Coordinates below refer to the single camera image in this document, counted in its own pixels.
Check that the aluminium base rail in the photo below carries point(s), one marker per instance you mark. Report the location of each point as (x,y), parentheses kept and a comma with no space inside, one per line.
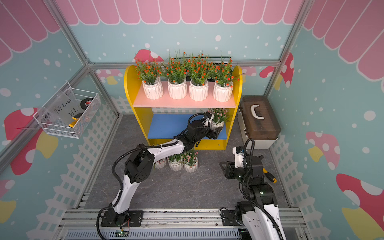
(157,224)

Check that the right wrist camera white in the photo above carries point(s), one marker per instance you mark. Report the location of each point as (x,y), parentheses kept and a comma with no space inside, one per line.
(239,156)

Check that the brown lid storage box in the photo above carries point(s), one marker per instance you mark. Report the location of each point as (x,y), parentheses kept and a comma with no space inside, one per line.
(258,121)

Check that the orange flower pot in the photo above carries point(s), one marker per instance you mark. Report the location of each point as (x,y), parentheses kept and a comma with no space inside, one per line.
(149,73)
(198,71)
(175,72)
(223,75)

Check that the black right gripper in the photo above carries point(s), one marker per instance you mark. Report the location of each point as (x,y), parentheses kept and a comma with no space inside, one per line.
(230,168)

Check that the black wire mesh basket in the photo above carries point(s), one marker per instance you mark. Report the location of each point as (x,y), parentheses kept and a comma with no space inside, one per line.
(210,60)

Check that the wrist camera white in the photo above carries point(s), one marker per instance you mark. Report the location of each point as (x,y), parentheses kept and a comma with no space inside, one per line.
(206,123)
(239,156)

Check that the yellow handled tool in basket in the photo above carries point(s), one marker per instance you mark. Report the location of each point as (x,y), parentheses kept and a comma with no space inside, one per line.
(75,118)

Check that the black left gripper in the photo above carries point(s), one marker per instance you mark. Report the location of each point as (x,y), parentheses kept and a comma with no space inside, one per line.
(215,133)

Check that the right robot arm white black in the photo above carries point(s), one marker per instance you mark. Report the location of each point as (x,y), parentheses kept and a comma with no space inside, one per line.
(259,212)

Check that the small green circuit board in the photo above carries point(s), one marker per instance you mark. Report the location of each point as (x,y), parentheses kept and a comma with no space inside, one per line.
(122,233)

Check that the black tape roll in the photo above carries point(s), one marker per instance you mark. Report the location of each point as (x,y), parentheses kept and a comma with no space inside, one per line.
(85,103)

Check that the pink flower pot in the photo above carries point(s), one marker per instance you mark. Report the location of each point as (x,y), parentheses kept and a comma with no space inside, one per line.
(175,162)
(160,164)
(219,116)
(190,161)

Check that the yellow rack pink blue shelves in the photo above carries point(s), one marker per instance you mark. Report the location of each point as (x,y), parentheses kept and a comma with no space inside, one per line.
(161,128)

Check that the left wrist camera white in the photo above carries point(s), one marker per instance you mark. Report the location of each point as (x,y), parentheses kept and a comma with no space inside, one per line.
(206,123)

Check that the white wire wall basket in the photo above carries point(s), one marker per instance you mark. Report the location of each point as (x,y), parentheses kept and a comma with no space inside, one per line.
(57,113)

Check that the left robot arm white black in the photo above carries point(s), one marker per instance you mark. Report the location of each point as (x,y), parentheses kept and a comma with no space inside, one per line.
(135,166)

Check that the yellow handled screwdriver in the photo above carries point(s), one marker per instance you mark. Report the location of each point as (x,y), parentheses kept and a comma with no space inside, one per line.
(269,176)

